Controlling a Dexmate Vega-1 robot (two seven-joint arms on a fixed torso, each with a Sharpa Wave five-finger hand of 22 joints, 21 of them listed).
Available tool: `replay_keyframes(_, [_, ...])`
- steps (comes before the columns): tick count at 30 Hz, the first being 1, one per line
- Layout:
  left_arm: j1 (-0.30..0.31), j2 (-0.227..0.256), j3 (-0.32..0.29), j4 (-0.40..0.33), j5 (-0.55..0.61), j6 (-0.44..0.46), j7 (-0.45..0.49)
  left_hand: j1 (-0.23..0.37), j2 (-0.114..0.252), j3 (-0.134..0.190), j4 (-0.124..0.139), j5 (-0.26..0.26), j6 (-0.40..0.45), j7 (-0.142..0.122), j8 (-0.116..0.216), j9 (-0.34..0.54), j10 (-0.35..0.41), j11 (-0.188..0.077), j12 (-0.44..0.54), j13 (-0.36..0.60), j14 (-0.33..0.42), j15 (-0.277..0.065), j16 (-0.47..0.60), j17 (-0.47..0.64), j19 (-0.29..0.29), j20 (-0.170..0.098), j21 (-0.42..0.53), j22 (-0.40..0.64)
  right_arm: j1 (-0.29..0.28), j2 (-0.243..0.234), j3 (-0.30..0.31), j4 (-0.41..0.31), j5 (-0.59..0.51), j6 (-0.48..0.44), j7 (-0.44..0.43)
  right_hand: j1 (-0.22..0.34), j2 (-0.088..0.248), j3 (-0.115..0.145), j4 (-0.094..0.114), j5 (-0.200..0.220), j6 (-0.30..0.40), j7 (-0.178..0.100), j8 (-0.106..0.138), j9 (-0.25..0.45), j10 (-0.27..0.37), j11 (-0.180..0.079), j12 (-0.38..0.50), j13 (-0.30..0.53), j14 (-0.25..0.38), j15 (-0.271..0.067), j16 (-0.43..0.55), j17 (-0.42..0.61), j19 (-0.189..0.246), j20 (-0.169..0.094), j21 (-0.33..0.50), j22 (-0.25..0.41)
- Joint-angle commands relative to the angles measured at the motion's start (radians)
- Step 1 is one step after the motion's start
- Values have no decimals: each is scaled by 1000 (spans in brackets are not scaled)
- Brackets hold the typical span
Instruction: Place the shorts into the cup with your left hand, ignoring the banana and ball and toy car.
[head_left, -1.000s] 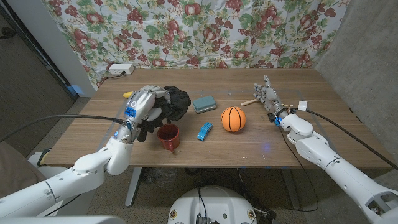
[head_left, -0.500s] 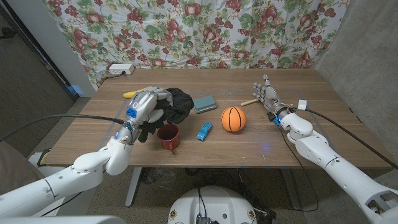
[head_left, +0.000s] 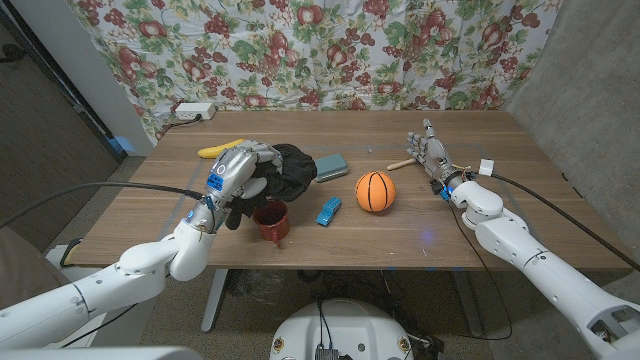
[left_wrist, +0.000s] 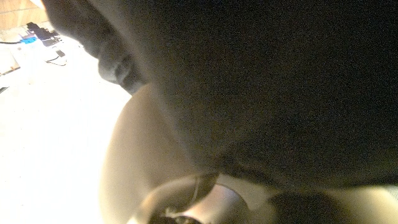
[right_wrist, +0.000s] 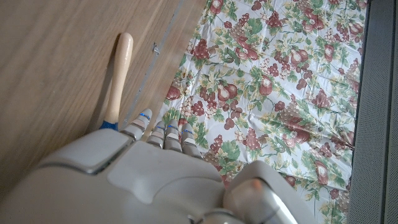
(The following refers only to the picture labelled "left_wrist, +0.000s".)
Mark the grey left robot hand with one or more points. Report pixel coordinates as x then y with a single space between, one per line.
133 149

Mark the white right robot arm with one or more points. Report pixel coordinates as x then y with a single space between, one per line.
40 32

